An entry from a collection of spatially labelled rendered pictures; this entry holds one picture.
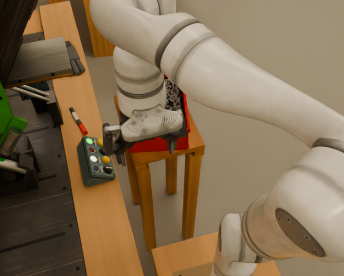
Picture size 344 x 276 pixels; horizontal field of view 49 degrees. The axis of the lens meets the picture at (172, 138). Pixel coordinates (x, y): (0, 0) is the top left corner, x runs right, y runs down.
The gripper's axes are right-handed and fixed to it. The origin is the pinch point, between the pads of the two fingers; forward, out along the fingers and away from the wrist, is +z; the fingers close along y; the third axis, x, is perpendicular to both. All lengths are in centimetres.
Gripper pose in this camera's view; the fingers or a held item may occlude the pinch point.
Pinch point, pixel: (147, 154)
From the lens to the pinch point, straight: 70.8
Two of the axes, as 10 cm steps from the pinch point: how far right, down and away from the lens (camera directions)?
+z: 0.0, 6.2, 7.8
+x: 3.0, 7.5, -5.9
